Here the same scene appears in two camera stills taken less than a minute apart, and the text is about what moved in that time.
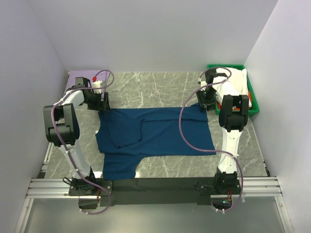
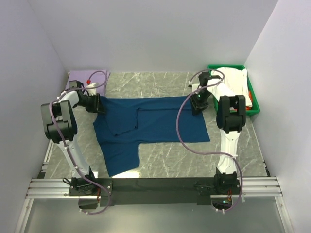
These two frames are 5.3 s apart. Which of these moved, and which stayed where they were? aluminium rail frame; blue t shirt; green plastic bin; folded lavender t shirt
Moved: blue t shirt
Stayed: folded lavender t shirt; aluminium rail frame; green plastic bin
